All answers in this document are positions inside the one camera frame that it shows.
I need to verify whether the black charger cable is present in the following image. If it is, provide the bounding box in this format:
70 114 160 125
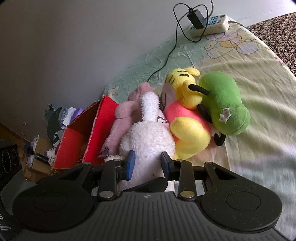
146 0 215 83

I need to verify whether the green plush toy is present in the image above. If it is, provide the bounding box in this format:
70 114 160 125
188 71 251 146

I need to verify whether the red cardboard box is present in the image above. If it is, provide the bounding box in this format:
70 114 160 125
53 96 118 170

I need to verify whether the yellow tiger plush pink shirt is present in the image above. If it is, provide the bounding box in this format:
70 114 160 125
159 67 211 160

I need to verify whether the cluttered bedside table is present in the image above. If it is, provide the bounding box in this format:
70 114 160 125
22 104 83 182

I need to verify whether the white power strip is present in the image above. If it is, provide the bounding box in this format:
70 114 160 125
189 14 229 37

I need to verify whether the white fluffy bunny plush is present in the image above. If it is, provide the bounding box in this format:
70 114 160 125
104 91 175 193

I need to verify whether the brown patterned blanket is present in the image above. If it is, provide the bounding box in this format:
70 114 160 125
247 13 296 74

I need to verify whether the black device with dials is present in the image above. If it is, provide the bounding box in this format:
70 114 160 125
0 144 22 189

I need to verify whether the pink plush toy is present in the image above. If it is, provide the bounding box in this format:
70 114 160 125
99 82 153 158

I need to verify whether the black charger adapter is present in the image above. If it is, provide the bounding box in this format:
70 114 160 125
187 9 207 29

